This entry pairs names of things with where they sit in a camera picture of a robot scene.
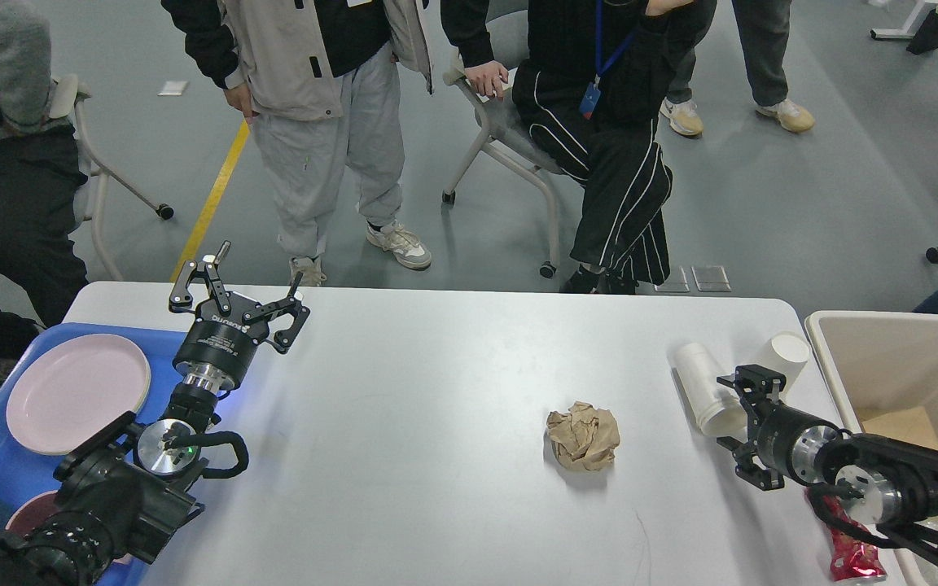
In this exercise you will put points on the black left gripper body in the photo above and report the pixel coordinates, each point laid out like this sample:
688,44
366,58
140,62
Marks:
221,342

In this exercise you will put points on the red snack wrapper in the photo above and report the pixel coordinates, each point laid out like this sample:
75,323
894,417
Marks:
854,562

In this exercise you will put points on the metal floor socket plate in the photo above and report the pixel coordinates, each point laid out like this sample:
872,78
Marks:
711,278
676,282

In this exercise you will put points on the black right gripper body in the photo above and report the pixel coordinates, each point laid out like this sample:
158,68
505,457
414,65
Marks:
790,442

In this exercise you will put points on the brown paper bag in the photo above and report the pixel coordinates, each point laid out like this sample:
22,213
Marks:
915,425

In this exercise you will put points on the person in black tracksuit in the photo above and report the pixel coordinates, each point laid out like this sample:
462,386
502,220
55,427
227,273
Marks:
589,93

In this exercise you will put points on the brown paper ball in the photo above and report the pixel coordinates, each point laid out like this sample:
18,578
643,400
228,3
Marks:
584,438

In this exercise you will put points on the white paper scrap on floor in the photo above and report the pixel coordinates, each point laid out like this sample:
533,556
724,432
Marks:
173,88

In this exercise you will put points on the white desk leg base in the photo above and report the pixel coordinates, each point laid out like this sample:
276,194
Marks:
919,30

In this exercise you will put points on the pink mug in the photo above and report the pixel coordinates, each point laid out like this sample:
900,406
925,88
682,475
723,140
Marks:
33,513

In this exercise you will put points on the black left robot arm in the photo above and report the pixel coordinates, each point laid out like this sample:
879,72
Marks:
125,490

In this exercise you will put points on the person in grey sweater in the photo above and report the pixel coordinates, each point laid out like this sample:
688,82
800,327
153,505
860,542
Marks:
39,176

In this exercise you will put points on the standing person grey trousers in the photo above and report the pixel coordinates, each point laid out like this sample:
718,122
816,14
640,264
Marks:
764,30

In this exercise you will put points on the left white chair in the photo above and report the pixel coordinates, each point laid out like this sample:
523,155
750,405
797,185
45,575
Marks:
91,199

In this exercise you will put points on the blue plastic tray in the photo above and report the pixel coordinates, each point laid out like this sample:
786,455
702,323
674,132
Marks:
23,473

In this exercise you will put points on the pink plate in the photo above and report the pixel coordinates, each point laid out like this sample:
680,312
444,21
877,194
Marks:
94,361

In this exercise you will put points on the white paper cup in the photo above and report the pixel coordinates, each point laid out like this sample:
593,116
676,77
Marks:
785,352
716,409

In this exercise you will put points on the person in beige coat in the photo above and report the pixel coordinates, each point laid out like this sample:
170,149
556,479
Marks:
317,85

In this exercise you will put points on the white office chair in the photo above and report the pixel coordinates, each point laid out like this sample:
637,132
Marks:
502,135

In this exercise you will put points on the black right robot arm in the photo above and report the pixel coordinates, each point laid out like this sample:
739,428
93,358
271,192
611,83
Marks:
875,489

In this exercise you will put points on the beige plastic bin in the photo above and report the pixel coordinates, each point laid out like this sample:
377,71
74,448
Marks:
876,360

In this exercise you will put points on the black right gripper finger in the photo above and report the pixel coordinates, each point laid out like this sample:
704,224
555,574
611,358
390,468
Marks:
760,463
757,387

